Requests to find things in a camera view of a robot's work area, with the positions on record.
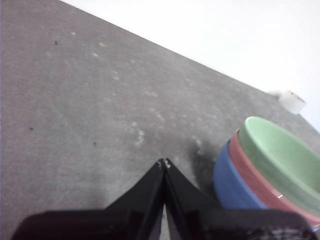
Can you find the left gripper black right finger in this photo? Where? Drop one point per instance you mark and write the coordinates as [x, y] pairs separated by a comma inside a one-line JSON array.
[[200, 220]]

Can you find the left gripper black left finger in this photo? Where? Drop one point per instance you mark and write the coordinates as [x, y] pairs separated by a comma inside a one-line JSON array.
[[125, 220]]

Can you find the red ribbed bowl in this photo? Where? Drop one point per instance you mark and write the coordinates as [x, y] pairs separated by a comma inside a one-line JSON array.
[[250, 172]]

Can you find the green ribbed bowl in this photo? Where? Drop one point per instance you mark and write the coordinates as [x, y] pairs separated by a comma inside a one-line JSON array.
[[275, 155]]

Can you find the blue ribbed bowl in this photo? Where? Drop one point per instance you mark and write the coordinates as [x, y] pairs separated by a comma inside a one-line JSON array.
[[230, 185]]

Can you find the small white box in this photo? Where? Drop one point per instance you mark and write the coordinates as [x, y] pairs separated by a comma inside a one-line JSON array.
[[291, 102]]

